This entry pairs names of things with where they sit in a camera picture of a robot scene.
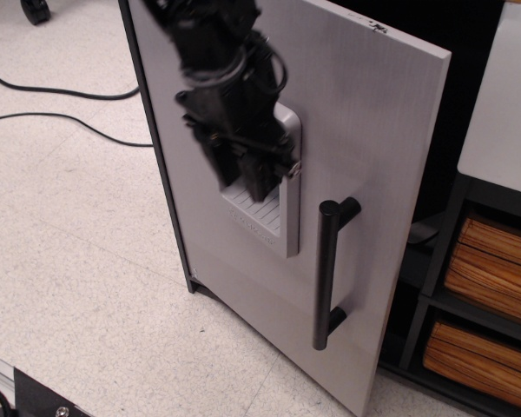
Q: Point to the grey toy fridge door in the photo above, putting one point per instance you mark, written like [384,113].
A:
[366,97]

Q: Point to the black toy kitchen cabinet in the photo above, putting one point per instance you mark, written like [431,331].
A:
[465,29]

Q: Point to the black caster wheel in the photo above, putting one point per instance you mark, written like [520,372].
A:
[36,11]

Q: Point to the white countertop panel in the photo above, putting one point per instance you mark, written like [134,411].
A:
[492,147]

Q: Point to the black door handle bar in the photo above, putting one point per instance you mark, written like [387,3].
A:
[333,217]

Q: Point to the grey water dispenser panel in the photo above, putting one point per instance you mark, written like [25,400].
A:
[273,222]

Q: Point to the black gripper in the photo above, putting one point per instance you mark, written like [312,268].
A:
[230,119]

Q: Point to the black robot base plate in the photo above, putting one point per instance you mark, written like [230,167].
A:
[32,398]

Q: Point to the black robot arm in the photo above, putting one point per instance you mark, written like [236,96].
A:
[217,39]

